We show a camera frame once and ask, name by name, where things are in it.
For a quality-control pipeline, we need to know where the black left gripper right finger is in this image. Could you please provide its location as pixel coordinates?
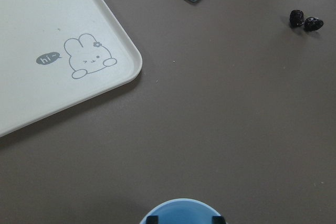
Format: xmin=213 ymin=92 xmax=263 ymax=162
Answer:
xmin=212 ymin=216 xmax=225 ymax=224

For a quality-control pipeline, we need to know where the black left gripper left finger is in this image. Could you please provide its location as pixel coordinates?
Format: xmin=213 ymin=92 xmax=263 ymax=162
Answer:
xmin=145 ymin=215 xmax=159 ymax=224

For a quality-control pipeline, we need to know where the light blue plastic cup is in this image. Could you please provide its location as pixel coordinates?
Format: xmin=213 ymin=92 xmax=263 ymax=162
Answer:
xmin=140 ymin=198 xmax=223 ymax=224

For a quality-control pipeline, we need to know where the cream rabbit serving tray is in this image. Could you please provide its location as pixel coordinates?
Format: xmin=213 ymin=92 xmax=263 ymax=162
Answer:
xmin=1 ymin=0 xmax=142 ymax=135

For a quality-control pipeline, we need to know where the dark cherry with stem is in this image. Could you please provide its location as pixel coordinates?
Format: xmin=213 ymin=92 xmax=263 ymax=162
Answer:
xmin=304 ymin=17 xmax=324 ymax=31

